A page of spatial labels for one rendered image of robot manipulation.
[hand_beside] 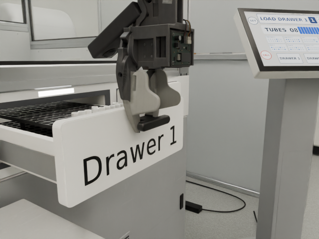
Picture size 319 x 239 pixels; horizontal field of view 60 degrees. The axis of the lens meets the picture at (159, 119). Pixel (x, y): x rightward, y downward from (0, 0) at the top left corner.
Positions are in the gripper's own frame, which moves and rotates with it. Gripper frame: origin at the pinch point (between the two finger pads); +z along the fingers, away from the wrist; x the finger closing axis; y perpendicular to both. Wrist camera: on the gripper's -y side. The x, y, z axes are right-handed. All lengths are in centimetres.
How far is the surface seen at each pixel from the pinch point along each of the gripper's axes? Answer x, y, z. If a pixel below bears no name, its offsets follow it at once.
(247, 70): 165, -33, -2
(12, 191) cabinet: -10.7, -20.9, 13.5
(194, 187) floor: 152, -65, 90
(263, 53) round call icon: 71, 0, -12
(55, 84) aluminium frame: -0.4, -20.6, -4.9
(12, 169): -10.3, -20.9, 9.3
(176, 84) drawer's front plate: 43.3, -19.1, -1.8
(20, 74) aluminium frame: -7.1, -20.6, -7.1
